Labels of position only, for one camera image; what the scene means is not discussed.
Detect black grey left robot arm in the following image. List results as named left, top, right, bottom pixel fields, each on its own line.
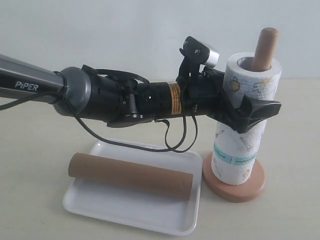
left=0, top=55, right=281, bottom=134

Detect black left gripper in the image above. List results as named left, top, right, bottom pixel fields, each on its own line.
left=179, top=66, right=282, bottom=134

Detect printed white paper towel roll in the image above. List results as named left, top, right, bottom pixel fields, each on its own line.
left=211, top=52, right=282, bottom=186

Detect wooden paper towel holder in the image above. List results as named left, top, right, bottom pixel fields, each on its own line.
left=203, top=27, right=282, bottom=203

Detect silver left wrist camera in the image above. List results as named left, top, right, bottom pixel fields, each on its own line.
left=179, top=36, right=220, bottom=68

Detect brown cardboard tube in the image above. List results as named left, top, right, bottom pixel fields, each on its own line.
left=68, top=153, right=194, bottom=201

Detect white rectangular tray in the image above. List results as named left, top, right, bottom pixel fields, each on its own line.
left=62, top=141, right=203, bottom=236

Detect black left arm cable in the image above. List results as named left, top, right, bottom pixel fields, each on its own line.
left=0, top=64, right=200, bottom=153

